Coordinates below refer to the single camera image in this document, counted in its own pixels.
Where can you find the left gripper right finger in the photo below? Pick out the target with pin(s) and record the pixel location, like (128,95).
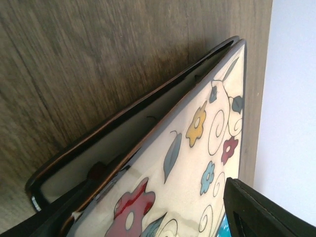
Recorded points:
(251,214)

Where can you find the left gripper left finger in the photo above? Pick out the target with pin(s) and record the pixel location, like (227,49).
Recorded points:
(48,222)

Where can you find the blue polka dot plate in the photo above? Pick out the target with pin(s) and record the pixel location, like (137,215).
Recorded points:
(224,230)

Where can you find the floral square plate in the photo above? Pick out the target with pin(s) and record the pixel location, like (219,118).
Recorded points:
(172,183)
(118,134)

